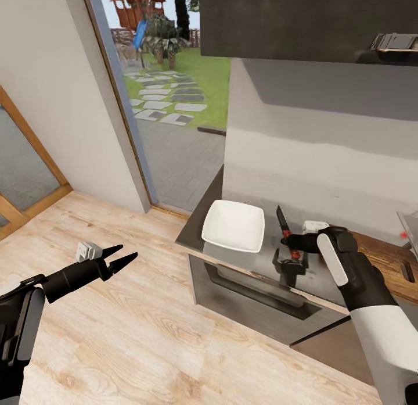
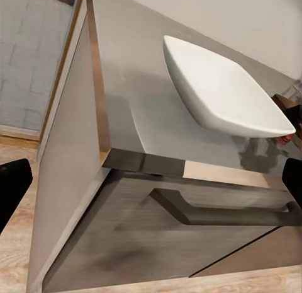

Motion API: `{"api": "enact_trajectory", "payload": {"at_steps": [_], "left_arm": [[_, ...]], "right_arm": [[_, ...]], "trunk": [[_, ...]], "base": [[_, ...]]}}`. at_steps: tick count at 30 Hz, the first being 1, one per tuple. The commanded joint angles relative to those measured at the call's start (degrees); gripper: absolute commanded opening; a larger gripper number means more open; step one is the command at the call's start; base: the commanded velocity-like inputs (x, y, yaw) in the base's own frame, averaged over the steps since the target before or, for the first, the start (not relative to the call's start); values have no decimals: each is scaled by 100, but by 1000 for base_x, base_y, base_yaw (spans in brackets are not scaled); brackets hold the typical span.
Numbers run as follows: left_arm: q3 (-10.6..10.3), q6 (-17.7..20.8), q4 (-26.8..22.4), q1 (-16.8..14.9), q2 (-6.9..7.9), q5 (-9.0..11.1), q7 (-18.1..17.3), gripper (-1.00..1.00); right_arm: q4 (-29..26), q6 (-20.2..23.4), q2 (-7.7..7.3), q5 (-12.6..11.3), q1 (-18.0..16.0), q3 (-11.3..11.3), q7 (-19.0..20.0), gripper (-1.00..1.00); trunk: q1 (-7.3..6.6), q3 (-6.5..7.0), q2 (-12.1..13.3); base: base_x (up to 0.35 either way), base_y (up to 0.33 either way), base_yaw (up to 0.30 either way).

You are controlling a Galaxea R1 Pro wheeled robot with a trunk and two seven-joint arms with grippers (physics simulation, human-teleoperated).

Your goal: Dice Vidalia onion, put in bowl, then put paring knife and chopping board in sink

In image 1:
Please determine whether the bowl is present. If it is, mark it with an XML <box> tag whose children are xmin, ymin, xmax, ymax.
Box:
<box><xmin>201</xmin><ymin>200</ymin><xmax>265</xmax><ymax>253</ymax></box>

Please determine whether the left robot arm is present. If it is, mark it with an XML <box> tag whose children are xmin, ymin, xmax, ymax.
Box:
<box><xmin>0</xmin><ymin>242</ymin><xmax>138</xmax><ymax>405</ymax></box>

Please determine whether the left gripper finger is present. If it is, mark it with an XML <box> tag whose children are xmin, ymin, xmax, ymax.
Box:
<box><xmin>107</xmin><ymin>252</ymin><xmax>138</xmax><ymax>277</ymax></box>
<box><xmin>101</xmin><ymin>245</ymin><xmax>123</xmax><ymax>259</ymax></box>

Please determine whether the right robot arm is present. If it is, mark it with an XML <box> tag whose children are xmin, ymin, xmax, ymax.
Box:
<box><xmin>280</xmin><ymin>220</ymin><xmax>418</xmax><ymax>405</ymax></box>

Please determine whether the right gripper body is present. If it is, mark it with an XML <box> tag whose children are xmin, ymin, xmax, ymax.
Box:
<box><xmin>289</xmin><ymin>234</ymin><xmax>317</xmax><ymax>254</ymax></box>

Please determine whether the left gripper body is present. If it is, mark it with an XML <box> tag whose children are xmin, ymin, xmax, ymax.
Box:
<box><xmin>62</xmin><ymin>257</ymin><xmax>111</xmax><ymax>292</ymax></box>

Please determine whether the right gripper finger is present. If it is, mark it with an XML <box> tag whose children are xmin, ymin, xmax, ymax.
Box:
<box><xmin>280</xmin><ymin>237</ymin><xmax>290</xmax><ymax>246</ymax></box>

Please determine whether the parer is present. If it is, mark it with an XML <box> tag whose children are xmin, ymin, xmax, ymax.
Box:
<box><xmin>277</xmin><ymin>207</ymin><xmax>300</xmax><ymax>259</ymax></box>

